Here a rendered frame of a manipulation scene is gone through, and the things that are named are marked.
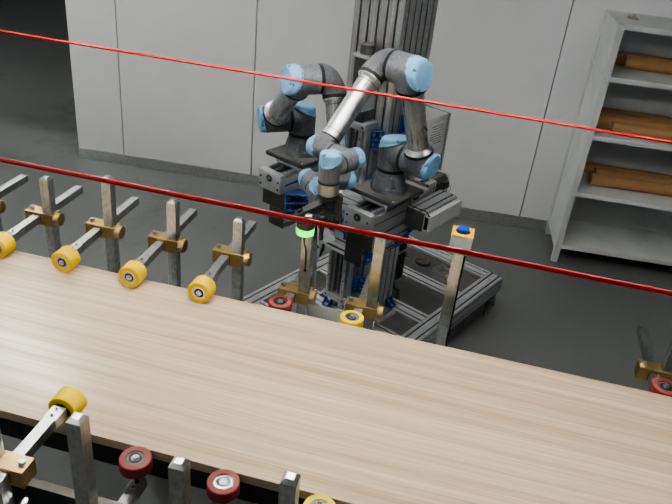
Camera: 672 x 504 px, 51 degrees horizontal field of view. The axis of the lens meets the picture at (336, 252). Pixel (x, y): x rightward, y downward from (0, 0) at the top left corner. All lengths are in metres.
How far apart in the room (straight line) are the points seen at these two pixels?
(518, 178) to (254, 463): 3.66
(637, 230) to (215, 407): 3.92
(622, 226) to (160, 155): 3.42
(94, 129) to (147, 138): 0.42
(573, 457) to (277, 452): 0.79
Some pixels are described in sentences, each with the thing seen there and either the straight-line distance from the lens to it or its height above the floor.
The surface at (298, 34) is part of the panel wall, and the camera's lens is 4.93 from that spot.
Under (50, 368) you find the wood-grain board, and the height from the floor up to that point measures 0.90.
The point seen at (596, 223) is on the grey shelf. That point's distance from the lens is 5.29.
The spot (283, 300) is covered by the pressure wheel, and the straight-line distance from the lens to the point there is 2.39.
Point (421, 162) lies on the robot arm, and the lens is 2.75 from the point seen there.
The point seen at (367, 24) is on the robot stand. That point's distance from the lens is 3.04.
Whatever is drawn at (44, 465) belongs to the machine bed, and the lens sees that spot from 2.14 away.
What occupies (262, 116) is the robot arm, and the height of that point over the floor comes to 1.23.
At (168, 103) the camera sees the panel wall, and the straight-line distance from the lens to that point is 5.35.
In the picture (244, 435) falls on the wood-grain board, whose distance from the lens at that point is 1.90.
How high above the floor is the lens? 2.24
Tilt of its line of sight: 30 degrees down
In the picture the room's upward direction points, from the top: 6 degrees clockwise
